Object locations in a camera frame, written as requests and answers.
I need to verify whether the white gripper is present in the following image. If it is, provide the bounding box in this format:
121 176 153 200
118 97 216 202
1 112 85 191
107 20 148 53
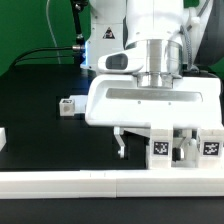
85 50 222 160

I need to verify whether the white chair seat part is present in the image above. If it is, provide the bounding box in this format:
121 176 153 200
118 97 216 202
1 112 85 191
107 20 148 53
145 128 201 172

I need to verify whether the white chair backrest frame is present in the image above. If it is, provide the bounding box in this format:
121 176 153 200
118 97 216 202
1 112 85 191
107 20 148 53
125 128 150 138

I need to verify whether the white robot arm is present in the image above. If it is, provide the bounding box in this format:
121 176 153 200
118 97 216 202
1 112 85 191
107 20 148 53
85 0 224 162

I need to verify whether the white U-shaped fence frame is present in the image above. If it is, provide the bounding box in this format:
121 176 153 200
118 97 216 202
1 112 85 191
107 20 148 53
0 127 224 200

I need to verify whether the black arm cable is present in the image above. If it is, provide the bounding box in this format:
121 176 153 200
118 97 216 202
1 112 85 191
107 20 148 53
179 0 214 73

